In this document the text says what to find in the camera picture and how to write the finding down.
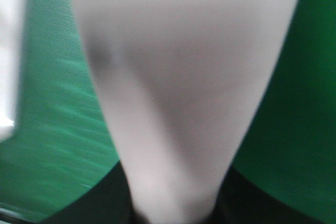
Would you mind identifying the pink plastic dustpan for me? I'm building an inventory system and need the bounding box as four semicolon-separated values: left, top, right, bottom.
71;0;298;223

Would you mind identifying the white inner conveyor ring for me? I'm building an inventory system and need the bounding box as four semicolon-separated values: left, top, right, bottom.
0;0;29;143

